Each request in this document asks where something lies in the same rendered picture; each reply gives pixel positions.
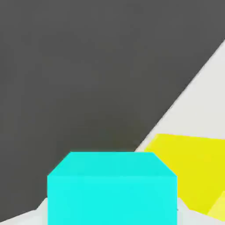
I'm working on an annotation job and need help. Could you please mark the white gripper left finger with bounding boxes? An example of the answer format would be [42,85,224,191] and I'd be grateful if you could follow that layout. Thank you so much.
[0,197,48,225]

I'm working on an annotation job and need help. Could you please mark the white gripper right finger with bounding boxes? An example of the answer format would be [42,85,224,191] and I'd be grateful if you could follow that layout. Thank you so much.
[177,197,225,225]

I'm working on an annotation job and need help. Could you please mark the small cyan cube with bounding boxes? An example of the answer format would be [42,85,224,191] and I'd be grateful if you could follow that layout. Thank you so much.
[47,151,178,225]

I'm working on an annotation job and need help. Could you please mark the large yellow box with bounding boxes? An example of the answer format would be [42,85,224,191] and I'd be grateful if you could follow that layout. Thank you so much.
[143,133,225,222]

